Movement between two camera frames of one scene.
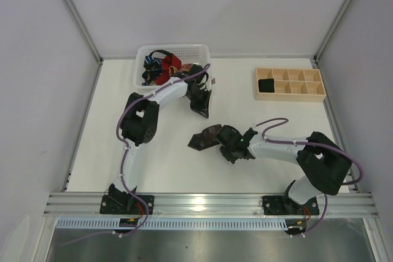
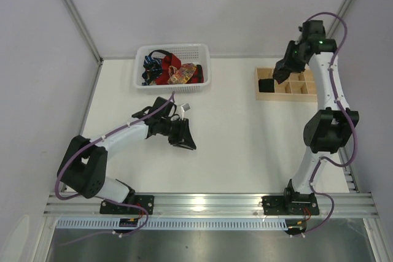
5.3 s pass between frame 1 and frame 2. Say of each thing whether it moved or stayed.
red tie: stayed
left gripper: moved
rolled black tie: stayed
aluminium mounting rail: stayed
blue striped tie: stayed
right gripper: moved
